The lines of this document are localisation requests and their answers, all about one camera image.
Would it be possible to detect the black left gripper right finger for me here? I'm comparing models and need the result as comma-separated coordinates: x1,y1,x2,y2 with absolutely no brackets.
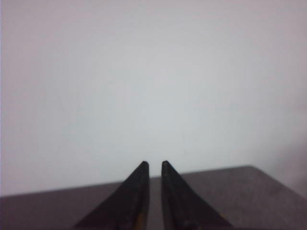
161,161,234,230

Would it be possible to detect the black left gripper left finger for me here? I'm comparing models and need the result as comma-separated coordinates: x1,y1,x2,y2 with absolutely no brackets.
74,161,150,230

